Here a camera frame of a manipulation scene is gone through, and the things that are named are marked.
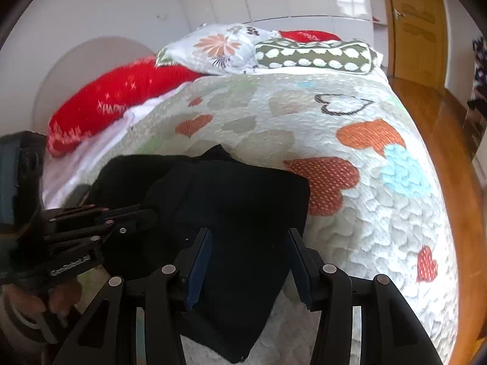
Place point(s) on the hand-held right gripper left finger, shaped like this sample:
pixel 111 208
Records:
pixel 198 270

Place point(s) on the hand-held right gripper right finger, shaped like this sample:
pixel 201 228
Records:
pixel 300 270

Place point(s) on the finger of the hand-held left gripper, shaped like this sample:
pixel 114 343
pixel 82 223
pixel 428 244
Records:
pixel 114 213
pixel 87 234

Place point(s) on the black pants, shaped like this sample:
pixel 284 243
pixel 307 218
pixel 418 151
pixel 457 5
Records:
pixel 243 205

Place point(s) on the person's left hand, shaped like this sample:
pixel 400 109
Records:
pixel 57 298

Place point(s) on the white bed sheet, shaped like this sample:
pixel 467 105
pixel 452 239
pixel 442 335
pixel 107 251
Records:
pixel 95 148

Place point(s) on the red patterned pillow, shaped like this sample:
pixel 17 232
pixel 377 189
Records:
pixel 114 95

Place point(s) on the round grey headboard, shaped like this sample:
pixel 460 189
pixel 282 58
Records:
pixel 76 68

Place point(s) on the heart print quilt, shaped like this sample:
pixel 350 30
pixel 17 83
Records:
pixel 289 121

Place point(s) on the white floral pillow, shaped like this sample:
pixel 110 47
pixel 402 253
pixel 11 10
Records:
pixel 217 45

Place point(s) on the green dotted pillow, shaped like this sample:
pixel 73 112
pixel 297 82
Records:
pixel 315 56

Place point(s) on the plain red pillow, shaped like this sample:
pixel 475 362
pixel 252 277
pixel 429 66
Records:
pixel 310 35

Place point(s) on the wooden door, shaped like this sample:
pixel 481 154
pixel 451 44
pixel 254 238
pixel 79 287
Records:
pixel 416 26

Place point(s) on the dark floral cloth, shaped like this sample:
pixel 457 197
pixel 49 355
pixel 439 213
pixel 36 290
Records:
pixel 480 68

